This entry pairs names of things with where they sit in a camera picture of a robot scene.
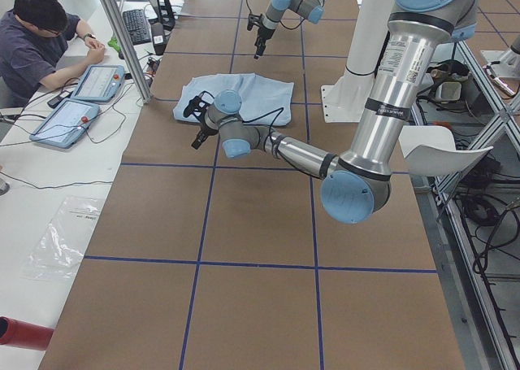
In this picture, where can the clear plastic bag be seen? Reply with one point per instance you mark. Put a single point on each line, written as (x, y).
(58, 254)

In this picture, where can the near blue teach pendant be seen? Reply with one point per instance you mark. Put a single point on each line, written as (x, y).
(66, 124)

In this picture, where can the blue teach pendant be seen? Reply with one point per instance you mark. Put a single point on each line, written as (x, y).
(66, 124)
(99, 83)

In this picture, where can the white chair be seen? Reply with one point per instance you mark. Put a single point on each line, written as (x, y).
(431, 151)

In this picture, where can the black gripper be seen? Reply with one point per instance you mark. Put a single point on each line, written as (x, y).
(261, 34)
(205, 131)

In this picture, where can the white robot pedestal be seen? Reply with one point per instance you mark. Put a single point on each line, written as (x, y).
(344, 102)

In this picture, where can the far blue teach pendant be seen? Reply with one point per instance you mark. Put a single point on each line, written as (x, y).
(99, 83)

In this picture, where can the aluminium frame post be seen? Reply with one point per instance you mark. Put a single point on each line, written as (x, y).
(116, 21)

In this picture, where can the black keyboard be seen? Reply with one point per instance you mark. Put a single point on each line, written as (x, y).
(137, 25)

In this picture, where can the light blue button shirt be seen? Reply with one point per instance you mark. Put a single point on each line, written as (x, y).
(263, 100)

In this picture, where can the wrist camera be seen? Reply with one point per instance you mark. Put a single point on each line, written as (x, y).
(254, 21)
(197, 107)

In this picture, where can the red cylinder roll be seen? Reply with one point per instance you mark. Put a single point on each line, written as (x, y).
(20, 334)

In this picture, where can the green object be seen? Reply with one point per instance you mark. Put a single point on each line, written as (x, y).
(113, 43)

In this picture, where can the brown paper table cover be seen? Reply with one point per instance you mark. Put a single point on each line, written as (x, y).
(203, 262)

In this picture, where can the seated person dark shirt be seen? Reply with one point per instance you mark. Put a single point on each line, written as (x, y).
(34, 37)

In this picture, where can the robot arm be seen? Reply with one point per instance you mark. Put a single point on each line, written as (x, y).
(267, 23)
(402, 36)

